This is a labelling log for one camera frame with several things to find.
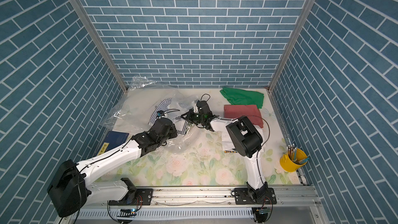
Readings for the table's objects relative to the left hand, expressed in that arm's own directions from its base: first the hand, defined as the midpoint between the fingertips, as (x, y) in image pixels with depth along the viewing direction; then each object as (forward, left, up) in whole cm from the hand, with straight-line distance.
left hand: (179, 128), depth 83 cm
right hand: (+10, 0, -4) cm, 11 cm away
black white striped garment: (+20, +14, -7) cm, 26 cm away
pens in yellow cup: (-14, -56, +3) cm, 58 cm away
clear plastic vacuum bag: (+25, +27, -7) cm, 38 cm away
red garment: (+20, -46, -10) cm, 51 cm away
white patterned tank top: (-5, -28, -11) cm, 31 cm away
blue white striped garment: (+4, 0, -4) cm, 6 cm away
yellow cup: (-18, -55, -4) cm, 58 cm away
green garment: (+34, -39, -12) cm, 53 cm away
